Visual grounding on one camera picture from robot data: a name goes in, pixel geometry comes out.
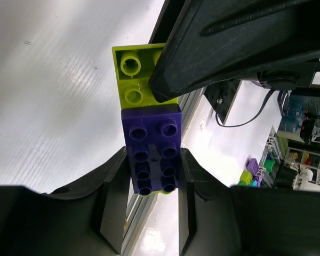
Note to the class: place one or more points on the background shelf with clutter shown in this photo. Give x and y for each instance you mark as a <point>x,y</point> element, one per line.
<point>282,165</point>

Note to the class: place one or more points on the water jug background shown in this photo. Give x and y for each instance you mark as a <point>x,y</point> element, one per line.
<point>292,113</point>

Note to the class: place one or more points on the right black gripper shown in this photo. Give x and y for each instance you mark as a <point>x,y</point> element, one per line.
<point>274,43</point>

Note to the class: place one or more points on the purple lego brick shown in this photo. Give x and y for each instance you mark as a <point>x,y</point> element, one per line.
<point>153,141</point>

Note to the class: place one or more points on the lime green lego brick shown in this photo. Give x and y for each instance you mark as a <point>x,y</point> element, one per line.
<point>134,65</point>

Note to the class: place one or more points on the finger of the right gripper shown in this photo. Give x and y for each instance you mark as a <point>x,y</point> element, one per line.
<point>167,19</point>

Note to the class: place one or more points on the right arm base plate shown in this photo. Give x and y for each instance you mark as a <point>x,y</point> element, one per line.
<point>221,96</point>

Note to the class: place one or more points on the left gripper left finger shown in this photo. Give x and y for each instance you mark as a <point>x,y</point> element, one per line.
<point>84,217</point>

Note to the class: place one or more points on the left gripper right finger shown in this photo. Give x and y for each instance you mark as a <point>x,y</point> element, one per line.
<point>241,220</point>

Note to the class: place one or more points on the purple toy block background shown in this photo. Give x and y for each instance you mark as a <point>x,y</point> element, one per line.
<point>255,170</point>

